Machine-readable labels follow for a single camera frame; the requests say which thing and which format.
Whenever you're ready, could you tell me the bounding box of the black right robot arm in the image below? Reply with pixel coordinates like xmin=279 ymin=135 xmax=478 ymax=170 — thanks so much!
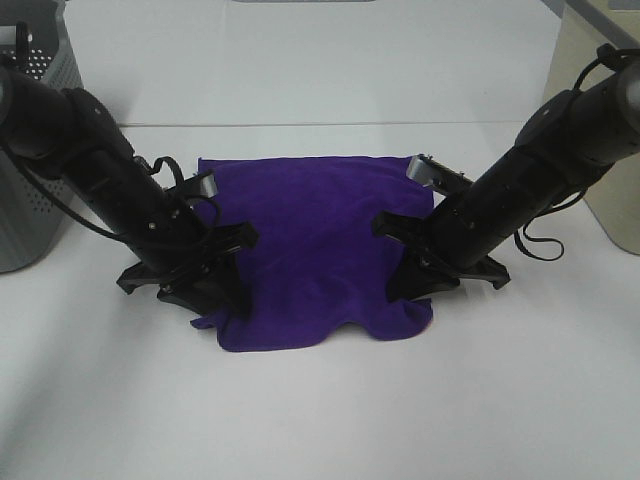
xmin=372 ymin=45 xmax=639 ymax=302

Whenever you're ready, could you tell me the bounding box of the purple microfibre towel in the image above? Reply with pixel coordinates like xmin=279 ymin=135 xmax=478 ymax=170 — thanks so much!
xmin=193 ymin=156 xmax=434 ymax=352

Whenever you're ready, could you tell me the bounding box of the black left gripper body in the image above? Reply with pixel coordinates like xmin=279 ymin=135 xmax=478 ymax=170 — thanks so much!
xmin=116 ymin=222 xmax=258 ymax=294

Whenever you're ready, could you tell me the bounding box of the grey perforated plastic basket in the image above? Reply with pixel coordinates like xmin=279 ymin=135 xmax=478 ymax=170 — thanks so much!
xmin=1 ymin=1 xmax=82 ymax=272

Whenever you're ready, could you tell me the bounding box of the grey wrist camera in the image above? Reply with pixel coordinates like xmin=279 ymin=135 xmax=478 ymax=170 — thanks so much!
xmin=406 ymin=154 xmax=473 ymax=196
xmin=180 ymin=170 xmax=218 ymax=198

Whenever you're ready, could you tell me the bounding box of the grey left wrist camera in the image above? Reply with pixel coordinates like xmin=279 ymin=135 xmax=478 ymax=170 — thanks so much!
xmin=180 ymin=170 xmax=218 ymax=198

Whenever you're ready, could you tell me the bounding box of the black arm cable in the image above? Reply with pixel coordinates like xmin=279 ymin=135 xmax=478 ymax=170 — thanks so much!
xmin=0 ymin=22 xmax=251 ymax=346
xmin=512 ymin=43 xmax=631 ymax=262

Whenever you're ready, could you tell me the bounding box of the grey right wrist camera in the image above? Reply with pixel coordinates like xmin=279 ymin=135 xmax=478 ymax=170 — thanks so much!
xmin=406 ymin=154 xmax=473 ymax=196

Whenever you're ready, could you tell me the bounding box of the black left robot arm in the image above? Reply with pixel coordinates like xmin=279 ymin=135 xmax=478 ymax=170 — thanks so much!
xmin=1 ymin=67 xmax=258 ymax=316

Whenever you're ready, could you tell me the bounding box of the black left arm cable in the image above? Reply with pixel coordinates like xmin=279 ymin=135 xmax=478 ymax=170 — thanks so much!
xmin=0 ymin=22 xmax=251 ymax=346

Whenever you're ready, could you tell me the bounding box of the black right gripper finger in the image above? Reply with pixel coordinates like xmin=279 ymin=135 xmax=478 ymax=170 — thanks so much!
xmin=385 ymin=250 xmax=429 ymax=302
xmin=414 ymin=272 xmax=459 ymax=300

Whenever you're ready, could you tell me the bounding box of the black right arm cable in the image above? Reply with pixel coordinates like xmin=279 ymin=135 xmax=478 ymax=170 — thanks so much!
xmin=512 ymin=43 xmax=631 ymax=262

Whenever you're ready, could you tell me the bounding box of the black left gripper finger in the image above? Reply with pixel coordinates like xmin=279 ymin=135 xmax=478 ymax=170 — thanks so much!
xmin=157 ymin=286 xmax=220 ymax=314
xmin=193 ymin=257 xmax=252 ymax=317

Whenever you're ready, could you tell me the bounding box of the beige plastic bin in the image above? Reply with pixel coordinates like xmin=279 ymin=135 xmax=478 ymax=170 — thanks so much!
xmin=545 ymin=1 xmax=639 ymax=254

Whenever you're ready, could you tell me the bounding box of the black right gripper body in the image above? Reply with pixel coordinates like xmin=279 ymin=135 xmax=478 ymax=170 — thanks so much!
xmin=372 ymin=211 xmax=509 ymax=290

